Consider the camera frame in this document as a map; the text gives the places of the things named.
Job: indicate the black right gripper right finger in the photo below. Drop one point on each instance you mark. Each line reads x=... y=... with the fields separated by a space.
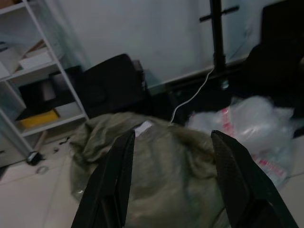
x=240 y=175

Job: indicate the clear plastic bubble wrap bag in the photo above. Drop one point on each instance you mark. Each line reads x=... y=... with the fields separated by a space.
x=256 y=133

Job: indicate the yellow flat box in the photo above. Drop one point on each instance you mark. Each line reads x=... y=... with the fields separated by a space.
x=39 y=118

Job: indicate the white paper label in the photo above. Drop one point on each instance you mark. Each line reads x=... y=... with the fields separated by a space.
x=143 y=128

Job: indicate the black box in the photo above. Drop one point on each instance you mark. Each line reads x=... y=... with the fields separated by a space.
x=40 y=92

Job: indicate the small black device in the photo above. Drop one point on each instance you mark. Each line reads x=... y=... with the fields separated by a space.
x=33 y=158

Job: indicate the white cardboard box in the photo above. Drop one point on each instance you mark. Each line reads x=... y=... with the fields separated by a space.
x=35 y=58

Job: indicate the black metal stand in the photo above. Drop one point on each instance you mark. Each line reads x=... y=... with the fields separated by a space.
x=217 y=35

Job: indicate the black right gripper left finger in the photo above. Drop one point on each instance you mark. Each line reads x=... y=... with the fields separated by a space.
x=111 y=180

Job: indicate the black bag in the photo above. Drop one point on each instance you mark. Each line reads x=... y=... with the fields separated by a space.
x=275 y=57

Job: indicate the white metal shelving unit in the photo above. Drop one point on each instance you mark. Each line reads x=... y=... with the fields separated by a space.
x=35 y=66

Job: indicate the black padded chair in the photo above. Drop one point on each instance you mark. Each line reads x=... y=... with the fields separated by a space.
x=114 y=88

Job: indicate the olive green woven sack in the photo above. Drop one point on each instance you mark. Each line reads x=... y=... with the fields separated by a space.
x=164 y=171

